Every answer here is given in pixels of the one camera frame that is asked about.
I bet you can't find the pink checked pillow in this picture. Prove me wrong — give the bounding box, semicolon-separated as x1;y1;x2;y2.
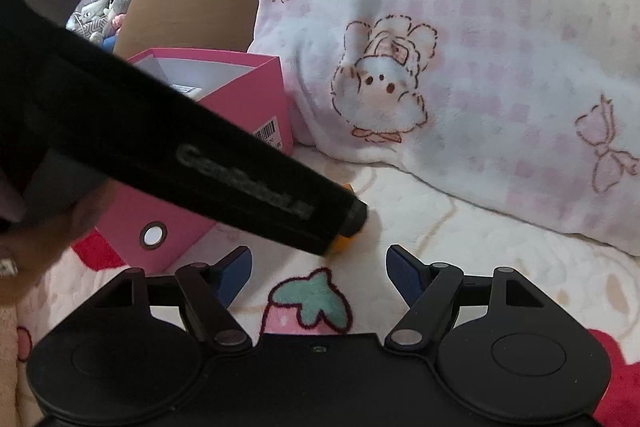
250;0;639;255

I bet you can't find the orange makeup sponge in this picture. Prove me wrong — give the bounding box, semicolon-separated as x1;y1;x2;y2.
322;183;368;257

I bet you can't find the pile of plush toys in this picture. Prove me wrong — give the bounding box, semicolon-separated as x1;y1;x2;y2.
66;0;132;53

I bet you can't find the pink storage box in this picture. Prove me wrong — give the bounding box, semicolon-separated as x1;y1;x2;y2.
93;46;295;275

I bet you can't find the person's left hand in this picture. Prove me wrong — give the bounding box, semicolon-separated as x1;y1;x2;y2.
1;180;116;307

